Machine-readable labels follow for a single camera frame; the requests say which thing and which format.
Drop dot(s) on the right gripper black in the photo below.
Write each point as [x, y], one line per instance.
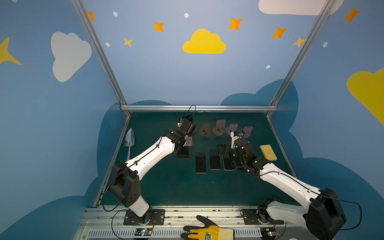
[229, 150]

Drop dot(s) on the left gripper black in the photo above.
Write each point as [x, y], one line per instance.
[184, 144]

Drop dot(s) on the silver phone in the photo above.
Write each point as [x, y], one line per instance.
[183, 152]

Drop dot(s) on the grey stand of pink phone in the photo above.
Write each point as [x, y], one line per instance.
[206, 129]

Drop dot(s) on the black phone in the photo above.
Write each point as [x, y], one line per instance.
[215, 161]

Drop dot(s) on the pink phone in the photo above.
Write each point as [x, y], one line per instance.
[200, 163]

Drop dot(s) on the round wooden phone stand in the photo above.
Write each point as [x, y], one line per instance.
[220, 128]

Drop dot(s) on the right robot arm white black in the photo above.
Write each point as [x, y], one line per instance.
[319, 211]

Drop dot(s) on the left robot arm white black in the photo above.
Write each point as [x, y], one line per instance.
[125, 178]

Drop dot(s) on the yellow sponge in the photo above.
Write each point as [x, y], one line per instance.
[268, 152]

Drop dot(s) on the grey garden trowel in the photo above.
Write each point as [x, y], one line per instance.
[129, 142]

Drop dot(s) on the right green circuit board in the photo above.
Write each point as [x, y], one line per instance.
[268, 234]

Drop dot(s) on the green circuit board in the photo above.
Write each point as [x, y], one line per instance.
[143, 232]
[268, 234]

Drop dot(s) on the yellow black work glove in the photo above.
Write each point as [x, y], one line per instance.
[210, 231]

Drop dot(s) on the left green circuit board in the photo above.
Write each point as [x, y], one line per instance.
[143, 232]

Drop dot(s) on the aluminium frame rear bar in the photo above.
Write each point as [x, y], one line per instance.
[183, 108]

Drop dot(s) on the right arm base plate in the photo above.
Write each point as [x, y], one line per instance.
[258, 217]

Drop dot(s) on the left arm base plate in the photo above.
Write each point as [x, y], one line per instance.
[151, 217]

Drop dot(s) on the aluminium frame right post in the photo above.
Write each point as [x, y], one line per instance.
[304, 49]

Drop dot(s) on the aluminium frame post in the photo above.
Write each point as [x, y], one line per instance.
[88, 26]
[304, 49]

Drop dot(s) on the aluminium frame left post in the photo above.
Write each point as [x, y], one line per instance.
[88, 26]

